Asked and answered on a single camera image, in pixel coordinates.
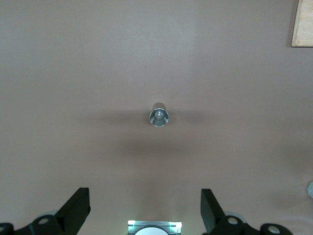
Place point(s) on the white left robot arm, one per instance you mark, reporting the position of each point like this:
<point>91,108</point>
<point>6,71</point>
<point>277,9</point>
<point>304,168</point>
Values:
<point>152,232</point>

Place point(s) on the green sleeved glass bottle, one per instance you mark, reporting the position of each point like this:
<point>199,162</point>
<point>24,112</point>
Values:
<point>310,189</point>

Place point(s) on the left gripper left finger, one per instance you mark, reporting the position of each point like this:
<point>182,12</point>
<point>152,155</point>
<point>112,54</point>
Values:
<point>71,213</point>

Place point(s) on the brown table cloth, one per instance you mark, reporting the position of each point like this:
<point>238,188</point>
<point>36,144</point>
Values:
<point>97,73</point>

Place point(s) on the wooden cutting board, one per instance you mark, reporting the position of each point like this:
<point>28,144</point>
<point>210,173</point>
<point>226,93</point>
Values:
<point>304,24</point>

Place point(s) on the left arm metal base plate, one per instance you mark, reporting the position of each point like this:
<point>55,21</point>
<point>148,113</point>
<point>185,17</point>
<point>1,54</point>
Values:
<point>176,226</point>

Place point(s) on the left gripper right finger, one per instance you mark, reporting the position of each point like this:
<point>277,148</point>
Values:
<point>212,215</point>

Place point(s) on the steel jigger measuring cup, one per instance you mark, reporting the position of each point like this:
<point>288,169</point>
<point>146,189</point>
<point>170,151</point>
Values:
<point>159,117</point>

